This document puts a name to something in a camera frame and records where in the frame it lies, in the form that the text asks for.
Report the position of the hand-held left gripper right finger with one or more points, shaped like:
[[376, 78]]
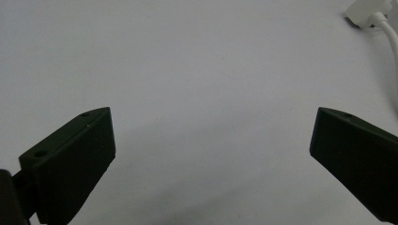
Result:
[[356, 156]]

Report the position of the white plug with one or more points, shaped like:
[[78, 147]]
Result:
[[366, 11]]

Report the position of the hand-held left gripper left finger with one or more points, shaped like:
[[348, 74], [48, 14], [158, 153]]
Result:
[[70, 165]]

